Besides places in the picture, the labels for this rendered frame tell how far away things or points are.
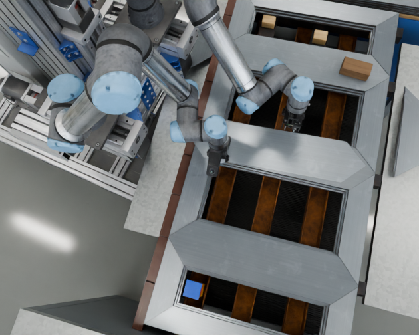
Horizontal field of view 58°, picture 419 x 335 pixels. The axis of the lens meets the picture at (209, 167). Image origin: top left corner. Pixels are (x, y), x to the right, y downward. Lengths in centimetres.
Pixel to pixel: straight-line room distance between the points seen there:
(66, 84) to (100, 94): 43
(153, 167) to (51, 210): 107
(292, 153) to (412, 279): 67
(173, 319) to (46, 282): 127
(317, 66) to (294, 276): 90
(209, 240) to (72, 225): 128
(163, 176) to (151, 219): 21
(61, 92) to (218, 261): 83
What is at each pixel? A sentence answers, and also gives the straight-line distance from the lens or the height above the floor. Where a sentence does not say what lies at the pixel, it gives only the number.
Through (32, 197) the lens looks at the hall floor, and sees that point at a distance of 275.
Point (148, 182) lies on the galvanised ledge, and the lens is 177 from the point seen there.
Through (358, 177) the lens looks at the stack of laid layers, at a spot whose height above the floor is 85.
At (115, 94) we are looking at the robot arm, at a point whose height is 156.
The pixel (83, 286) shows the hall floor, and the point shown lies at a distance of 253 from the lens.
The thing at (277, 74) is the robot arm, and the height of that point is 119.
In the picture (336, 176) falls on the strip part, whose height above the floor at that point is 85.
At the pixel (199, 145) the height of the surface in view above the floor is 85.
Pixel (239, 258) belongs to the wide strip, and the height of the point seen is 85.
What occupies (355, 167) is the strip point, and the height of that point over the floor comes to 85.
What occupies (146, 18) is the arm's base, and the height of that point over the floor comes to 109.
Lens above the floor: 235
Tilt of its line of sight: 73 degrees down
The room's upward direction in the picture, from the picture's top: 15 degrees counter-clockwise
